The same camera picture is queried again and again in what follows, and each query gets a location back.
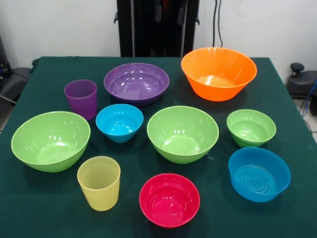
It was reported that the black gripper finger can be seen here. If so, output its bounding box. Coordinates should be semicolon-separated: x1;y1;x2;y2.
154;0;162;23
178;6;187;25

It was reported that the purple bowl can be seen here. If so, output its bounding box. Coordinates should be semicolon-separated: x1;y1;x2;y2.
103;62;170;107

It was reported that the small green bowl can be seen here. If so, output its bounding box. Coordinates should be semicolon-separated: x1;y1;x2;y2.
226;109;277;148

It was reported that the large orange bowl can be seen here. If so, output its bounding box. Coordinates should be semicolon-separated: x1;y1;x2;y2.
180;47;258;102

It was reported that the small light blue bowl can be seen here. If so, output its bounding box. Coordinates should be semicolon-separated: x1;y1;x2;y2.
95;104;144;144

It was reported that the purple cup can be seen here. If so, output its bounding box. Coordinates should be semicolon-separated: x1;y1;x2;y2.
63;79;98;121

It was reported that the large green bowl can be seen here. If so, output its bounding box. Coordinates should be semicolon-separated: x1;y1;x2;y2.
146;106;220;165
10;111;91;174

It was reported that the black base with knob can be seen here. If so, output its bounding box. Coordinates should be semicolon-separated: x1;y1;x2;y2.
287;62;317;100

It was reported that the grey chair base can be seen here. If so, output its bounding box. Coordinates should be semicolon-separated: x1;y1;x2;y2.
0;66;33;106

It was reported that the blue bowl with ribbed bottom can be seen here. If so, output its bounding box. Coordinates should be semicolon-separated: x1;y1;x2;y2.
228;147;292;203

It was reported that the red bowl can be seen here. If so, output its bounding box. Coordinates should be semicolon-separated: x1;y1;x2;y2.
139;173;201;229

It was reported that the yellow ribbed cup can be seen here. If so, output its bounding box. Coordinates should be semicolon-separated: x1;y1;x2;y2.
77;156;121;212

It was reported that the dark green tablecloth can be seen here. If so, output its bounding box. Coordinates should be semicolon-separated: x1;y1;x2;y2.
0;56;317;238

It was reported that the black hanging cable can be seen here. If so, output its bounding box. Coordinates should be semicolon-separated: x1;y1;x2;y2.
211;0;223;49

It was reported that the blue cable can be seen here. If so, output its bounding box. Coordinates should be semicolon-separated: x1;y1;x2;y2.
300;78;317;119

